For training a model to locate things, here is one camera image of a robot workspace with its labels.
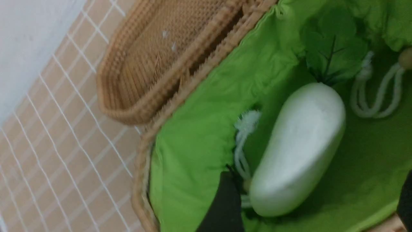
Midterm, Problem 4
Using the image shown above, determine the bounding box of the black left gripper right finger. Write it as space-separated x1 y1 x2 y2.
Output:
396 171 412 231

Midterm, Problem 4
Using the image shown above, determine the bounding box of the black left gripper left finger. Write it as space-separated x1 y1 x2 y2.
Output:
196 165 245 232

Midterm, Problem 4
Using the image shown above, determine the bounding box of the white radish with leaves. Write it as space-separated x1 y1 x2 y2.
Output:
248 15 368 217

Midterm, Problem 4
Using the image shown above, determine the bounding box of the woven rattan basket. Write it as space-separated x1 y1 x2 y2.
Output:
132 0 411 232

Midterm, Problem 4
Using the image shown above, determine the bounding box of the checked beige tablecloth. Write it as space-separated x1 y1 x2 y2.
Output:
1 0 143 232

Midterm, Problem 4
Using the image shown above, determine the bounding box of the woven rattan basket lid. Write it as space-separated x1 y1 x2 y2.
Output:
97 0 277 125

